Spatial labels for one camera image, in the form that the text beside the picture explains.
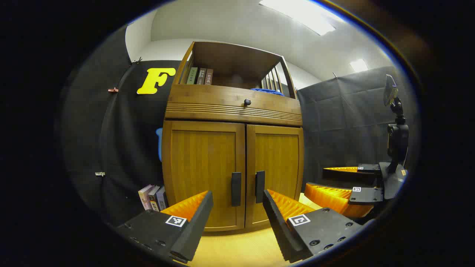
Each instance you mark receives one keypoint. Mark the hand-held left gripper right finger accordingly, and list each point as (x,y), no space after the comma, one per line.
(282,230)

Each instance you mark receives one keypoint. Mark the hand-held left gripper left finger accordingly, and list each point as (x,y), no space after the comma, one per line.
(193,230)

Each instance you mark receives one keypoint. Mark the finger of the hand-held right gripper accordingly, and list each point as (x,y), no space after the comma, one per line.
(367,195)
(349,175)

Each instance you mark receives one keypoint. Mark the wooden shoe cabinet door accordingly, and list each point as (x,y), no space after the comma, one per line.
(202,170)
(278,163)

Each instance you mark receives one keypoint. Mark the wooden double-door shoe cabinet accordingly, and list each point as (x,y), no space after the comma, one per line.
(230,59)

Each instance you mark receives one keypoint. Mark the grey blue book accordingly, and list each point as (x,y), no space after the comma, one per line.
(162,198)

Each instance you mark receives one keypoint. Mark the dark book with yellow print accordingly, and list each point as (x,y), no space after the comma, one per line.
(153,200)

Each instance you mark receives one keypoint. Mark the small ceiling light panel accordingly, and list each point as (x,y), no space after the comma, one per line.
(359,65)

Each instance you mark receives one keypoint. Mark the blue cloth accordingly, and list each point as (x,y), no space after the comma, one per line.
(267,91)

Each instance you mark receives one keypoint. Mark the wooden drawer with black knob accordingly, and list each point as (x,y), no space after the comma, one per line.
(207,98)

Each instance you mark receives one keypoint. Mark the dark brown book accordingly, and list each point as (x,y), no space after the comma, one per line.
(201,76)

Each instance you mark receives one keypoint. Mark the dark clip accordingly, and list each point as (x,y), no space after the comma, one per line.
(138,60)

